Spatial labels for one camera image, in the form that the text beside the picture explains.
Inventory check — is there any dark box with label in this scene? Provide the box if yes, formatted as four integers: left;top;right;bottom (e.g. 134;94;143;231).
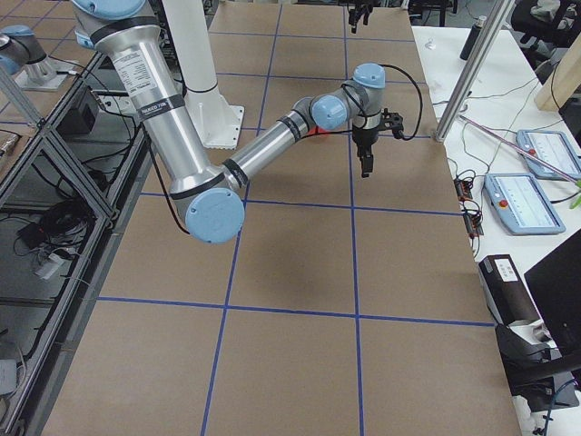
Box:
478;254;540;327

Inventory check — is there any blue teach pendant near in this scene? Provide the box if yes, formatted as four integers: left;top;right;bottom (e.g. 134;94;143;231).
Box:
484;173;566;235

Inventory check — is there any black gripper body front arm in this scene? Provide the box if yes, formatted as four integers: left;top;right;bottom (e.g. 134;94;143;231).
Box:
351;108;404;154
349;0;373;16

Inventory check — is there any grey robot arm front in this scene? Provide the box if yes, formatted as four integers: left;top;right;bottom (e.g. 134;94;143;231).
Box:
74;1;403;243

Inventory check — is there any black water bottle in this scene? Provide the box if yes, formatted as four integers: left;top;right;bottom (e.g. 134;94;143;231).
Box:
459;15;487;61

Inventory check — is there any aluminium frame post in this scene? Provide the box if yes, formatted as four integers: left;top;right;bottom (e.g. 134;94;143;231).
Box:
434;0;515;143

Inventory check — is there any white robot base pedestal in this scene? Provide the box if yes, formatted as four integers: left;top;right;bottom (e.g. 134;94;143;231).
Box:
162;0;244;149

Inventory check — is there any wooden plank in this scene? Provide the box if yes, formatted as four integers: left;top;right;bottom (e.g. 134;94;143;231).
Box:
535;36;580;112

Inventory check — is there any small circuit board upper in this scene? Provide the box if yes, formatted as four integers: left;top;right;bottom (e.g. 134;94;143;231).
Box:
454;178;473;201

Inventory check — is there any black monitor with stand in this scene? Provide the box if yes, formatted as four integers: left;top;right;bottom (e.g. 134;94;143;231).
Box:
496;233;580;411

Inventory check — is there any small circuit board lower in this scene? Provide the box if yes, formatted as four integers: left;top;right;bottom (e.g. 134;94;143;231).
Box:
462;210;484;239

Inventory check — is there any small circuit board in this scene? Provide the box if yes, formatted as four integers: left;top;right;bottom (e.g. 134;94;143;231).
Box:
462;210;484;239
454;178;473;201

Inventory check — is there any blue teach pendant far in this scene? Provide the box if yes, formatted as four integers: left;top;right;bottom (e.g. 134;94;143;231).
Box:
517;130;580;179

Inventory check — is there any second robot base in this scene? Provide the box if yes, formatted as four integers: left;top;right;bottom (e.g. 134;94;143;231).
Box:
1;25;68;92

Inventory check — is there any aluminium frame rack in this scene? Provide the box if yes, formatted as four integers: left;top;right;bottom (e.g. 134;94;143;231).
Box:
1;54;151;435

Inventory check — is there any blue teach pendant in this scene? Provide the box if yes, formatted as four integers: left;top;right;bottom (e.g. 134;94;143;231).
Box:
517;130;580;179
484;173;566;235

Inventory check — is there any red block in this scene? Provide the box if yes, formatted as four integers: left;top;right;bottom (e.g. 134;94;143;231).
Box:
307;126;329;137

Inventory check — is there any green handled reach stick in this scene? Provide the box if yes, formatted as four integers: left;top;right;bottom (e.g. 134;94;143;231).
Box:
458;115;580;189

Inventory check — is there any black gripper cable front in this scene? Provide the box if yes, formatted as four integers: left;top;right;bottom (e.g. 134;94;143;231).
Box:
379;64;421;141

